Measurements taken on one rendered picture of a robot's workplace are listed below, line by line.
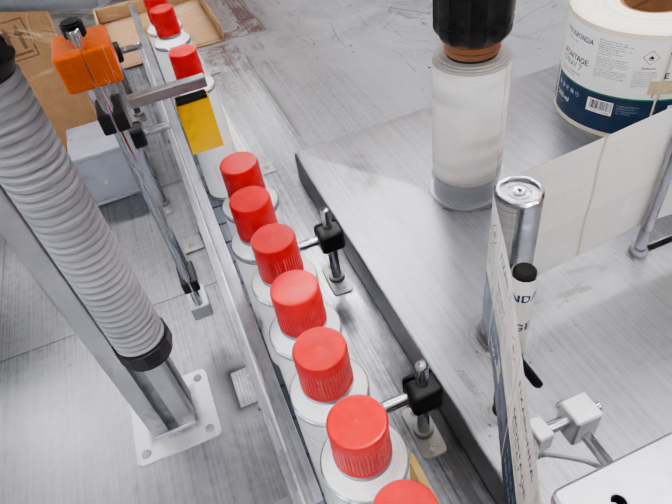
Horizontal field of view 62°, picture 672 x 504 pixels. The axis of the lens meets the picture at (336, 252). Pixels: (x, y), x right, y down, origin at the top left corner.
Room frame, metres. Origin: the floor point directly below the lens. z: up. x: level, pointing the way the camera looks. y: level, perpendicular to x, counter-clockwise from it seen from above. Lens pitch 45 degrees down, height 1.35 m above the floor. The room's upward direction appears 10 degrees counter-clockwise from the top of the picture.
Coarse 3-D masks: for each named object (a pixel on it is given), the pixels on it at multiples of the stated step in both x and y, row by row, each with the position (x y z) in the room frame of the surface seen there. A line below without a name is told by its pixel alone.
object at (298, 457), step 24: (144, 48) 0.97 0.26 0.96; (192, 168) 0.58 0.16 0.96; (216, 240) 0.45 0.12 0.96; (240, 288) 0.37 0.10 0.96; (240, 312) 0.34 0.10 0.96; (264, 360) 0.28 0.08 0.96; (264, 384) 0.26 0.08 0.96; (288, 408) 0.23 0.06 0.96; (288, 432) 0.21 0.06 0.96; (312, 480) 0.17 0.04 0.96
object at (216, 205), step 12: (156, 60) 1.10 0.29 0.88; (192, 156) 0.74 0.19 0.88; (204, 180) 0.67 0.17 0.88; (216, 204) 0.61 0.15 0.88; (216, 216) 0.59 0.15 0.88; (228, 228) 0.56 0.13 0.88; (228, 240) 0.53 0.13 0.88; (240, 276) 0.47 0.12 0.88; (252, 312) 0.41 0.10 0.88; (276, 372) 0.32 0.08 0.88; (288, 396) 0.30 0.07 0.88; (300, 432) 0.26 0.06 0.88; (312, 468) 0.22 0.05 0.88
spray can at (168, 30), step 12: (156, 12) 0.77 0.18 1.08; (168, 12) 0.77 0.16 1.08; (156, 24) 0.77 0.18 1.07; (168, 24) 0.77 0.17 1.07; (168, 36) 0.77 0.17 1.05; (180, 36) 0.78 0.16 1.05; (156, 48) 0.77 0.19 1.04; (168, 48) 0.76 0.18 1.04; (168, 60) 0.76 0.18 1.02; (168, 72) 0.76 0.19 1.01
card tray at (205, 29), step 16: (176, 0) 1.53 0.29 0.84; (192, 0) 1.53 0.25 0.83; (96, 16) 1.46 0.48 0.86; (112, 16) 1.49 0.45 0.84; (128, 16) 1.50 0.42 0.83; (144, 16) 1.48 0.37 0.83; (192, 16) 1.42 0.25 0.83; (208, 16) 1.40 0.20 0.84; (112, 32) 1.41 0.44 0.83; (128, 32) 1.40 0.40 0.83; (192, 32) 1.33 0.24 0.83; (208, 32) 1.31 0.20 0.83; (128, 64) 1.22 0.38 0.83
